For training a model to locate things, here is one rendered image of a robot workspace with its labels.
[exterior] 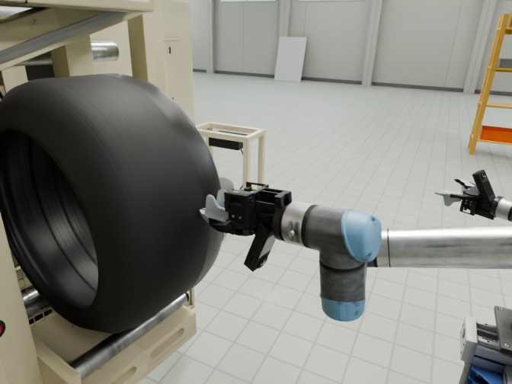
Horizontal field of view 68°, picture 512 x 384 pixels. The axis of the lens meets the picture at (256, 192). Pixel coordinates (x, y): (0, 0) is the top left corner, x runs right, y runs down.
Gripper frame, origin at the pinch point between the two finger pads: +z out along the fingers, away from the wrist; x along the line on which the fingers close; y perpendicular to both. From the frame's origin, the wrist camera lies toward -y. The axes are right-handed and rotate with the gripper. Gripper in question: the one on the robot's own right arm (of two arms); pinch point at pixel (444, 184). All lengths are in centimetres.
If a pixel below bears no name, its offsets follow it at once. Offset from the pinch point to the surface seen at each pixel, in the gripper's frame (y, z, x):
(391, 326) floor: 110, 26, 18
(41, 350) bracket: -8, 15, -140
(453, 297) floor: 118, 16, 75
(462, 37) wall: 99, 521, 1111
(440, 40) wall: 105, 572, 1085
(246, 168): 57, 178, 33
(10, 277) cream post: -28, 14, -139
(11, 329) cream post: -17, 13, -143
